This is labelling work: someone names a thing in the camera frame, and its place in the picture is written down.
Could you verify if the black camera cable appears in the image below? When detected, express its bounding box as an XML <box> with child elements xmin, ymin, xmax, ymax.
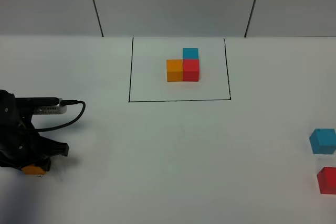
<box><xmin>33</xmin><ymin>99</ymin><xmax>87</xmax><ymax>132</ymax></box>

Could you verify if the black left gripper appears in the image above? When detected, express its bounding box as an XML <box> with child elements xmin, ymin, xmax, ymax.
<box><xmin>1</xmin><ymin>90</ymin><xmax>69</xmax><ymax>172</ymax></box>

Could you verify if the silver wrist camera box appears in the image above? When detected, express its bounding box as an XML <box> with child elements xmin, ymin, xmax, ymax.
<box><xmin>18</xmin><ymin>97</ymin><xmax>68</xmax><ymax>116</ymax></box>

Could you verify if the template orange cube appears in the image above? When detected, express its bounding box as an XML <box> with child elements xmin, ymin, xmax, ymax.
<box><xmin>166</xmin><ymin>59</ymin><xmax>183</xmax><ymax>82</ymax></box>

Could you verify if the template red cube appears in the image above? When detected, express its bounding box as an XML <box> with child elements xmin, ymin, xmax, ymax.
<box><xmin>183</xmin><ymin>59</ymin><xmax>200</xmax><ymax>82</ymax></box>

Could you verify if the template blue cube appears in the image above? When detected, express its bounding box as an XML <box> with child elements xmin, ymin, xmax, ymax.
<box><xmin>183</xmin><ymin>48</ymin><xmax>199</xmax><ymax>60</ymax></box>

